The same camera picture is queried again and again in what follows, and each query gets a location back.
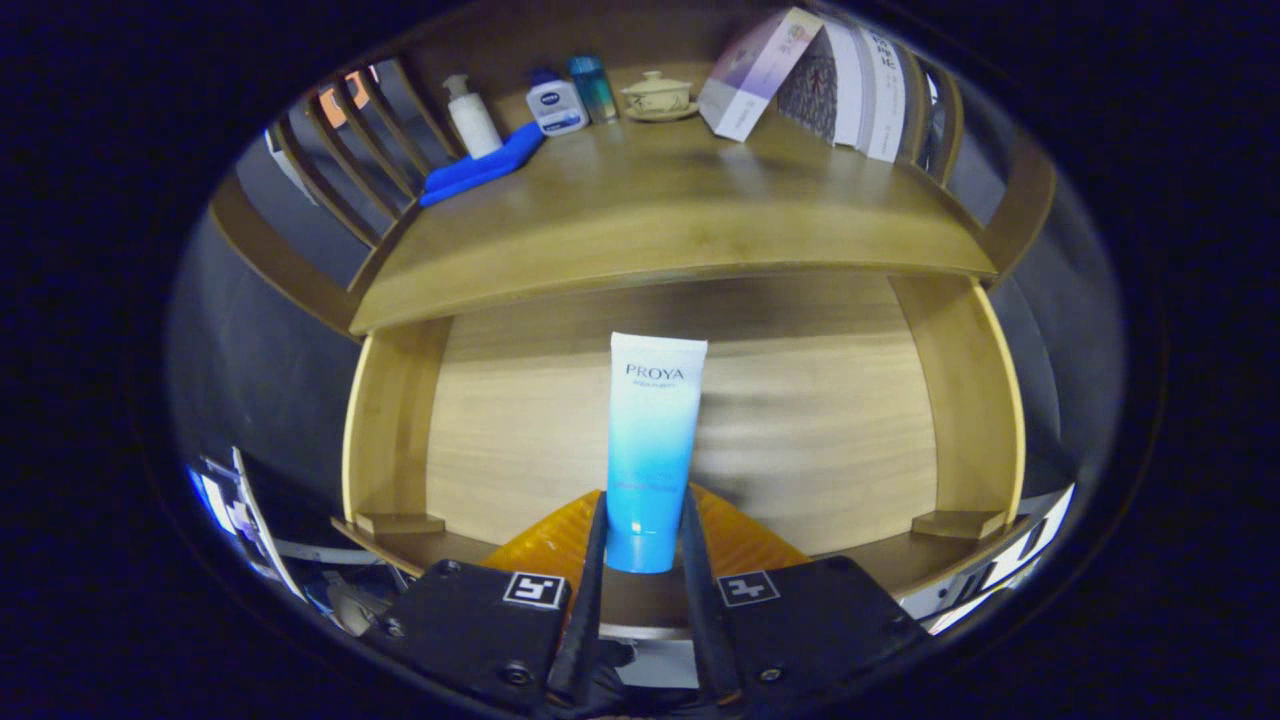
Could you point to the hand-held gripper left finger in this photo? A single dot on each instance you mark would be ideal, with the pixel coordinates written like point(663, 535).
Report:
point(585, 630)

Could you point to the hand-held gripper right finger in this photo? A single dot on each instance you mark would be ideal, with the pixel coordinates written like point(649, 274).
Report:
point(705, 630)

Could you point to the blue and white cream tube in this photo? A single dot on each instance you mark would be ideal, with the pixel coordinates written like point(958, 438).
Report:
point(650, 440)

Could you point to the wooden drawer with black knob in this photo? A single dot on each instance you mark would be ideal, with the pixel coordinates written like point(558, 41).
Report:
point(800, 430)

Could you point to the wooden countertop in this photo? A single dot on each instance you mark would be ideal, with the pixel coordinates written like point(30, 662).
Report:
point(650, 210)

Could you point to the wooden cabinet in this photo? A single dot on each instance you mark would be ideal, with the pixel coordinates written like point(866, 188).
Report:
point(270, 260)

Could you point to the blue folded cloth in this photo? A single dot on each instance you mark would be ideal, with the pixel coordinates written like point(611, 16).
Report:
point(480, 168)

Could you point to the white spray bottle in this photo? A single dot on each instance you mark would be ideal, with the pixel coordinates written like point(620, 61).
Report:
point(473, 125)

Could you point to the white lotion bottle blue cap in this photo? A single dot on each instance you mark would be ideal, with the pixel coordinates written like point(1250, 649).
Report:
point(557, 105)

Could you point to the beige ceramic lidded cup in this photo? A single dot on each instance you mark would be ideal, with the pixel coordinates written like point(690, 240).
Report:
point(658, 97)

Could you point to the teal bottle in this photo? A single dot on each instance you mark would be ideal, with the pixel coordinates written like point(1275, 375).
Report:
point(595, 92)

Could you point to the dark patterned book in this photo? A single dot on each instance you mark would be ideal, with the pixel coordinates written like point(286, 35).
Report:
point(812, 90)

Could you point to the purple and white book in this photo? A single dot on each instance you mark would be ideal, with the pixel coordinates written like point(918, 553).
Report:
point(755, 75)

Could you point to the plain white book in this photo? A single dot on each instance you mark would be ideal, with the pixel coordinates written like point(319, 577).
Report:
point(850, 90)

